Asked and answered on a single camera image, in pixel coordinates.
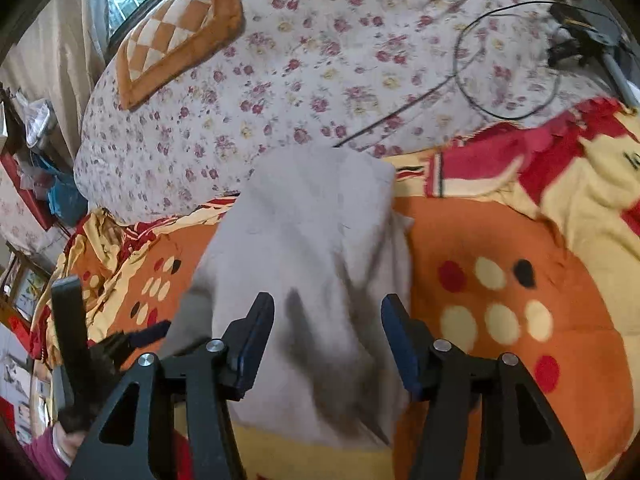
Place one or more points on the blue plastic bag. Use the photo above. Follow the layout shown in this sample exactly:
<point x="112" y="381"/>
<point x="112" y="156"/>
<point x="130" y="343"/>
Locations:
<point x="67" y="197"/>

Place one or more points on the orange checkered cushion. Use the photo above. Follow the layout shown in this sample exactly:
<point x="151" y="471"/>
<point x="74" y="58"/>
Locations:
<point x="175" y="30"/>

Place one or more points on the person's left hand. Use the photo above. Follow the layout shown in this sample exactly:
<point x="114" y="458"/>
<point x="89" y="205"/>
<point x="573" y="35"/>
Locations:
<point x="67" y="440"/>

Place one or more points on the black device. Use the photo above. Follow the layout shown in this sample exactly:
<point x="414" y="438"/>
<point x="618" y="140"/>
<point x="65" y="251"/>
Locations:
<point x="585" y="30"/>

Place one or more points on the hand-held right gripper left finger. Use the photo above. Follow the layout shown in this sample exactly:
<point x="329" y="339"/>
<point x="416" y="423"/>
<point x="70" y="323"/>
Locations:
<point x="250" y="355"/>

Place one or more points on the red cabinet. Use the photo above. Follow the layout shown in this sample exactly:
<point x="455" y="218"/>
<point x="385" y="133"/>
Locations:
<point x="25" y="190"/>

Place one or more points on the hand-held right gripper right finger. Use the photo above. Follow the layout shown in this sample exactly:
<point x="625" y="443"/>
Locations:
<point x="400" y="345"/>

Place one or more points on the beige curtain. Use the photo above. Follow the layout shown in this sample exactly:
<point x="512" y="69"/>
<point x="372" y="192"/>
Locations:
<point x="50" y="45"/>

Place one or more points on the beige jacket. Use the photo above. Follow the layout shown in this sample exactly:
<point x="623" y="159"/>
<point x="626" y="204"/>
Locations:
<point x="310" y="260"/>

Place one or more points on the clear plastic bag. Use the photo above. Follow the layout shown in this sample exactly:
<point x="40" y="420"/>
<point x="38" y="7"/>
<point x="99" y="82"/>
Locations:
<point x="37" y="120"/>

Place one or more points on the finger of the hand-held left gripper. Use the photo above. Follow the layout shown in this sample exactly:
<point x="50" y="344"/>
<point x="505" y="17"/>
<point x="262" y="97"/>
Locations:
<point x="150" y="334"/>

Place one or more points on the orange spotted blanket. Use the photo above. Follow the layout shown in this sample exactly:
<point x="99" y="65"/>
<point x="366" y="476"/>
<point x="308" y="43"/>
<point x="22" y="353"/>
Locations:
<point x="525" y="270"/>

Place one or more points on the floral quilt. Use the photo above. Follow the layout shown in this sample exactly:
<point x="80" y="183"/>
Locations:
<point x="300" y="70"/>

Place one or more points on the grey metal rod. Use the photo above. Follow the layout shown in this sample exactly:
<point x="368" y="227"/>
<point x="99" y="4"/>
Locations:
<point x="620" y="77"/>

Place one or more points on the framed picture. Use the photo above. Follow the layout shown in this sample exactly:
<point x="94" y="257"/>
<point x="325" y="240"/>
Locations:
<point x="22" y="285"/>

